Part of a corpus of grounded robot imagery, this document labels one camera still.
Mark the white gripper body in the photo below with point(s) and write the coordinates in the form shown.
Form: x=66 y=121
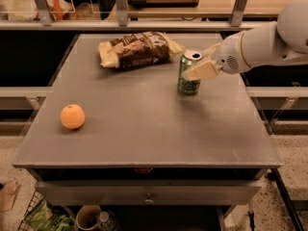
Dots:
x=228 y=58

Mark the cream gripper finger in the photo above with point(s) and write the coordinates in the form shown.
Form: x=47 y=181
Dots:
x=210 y=51
x=207 y=69

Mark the green soda can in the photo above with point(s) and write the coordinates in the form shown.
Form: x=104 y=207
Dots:
x=188 y=59

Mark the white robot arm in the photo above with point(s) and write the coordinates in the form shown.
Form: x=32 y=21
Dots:
x=279 y=43

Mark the brown chip bag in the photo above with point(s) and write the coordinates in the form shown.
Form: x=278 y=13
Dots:
x=139 y=49

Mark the orange white bag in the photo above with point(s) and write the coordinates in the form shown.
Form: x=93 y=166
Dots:
x=15 y=10

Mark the green snack bag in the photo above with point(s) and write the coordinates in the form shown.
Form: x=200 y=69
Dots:
x=49 y=218

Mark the brown paper bag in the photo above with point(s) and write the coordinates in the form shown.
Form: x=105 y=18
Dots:
x=8 y=195

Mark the grey table drawer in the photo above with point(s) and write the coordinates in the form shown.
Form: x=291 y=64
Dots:
x=147 y=192

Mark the orange fruit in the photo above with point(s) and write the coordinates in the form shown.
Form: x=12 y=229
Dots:
x=72 y=116

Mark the plastic bottle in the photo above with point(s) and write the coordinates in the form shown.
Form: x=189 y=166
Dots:
x=107 y=222

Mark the paper cup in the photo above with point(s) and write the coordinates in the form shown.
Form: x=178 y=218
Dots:
x=86 y=219

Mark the metal rail with brackets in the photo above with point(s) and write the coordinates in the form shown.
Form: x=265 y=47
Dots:
x=211 y=16

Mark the wire basket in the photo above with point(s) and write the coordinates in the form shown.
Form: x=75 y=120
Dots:
x=31 y=209

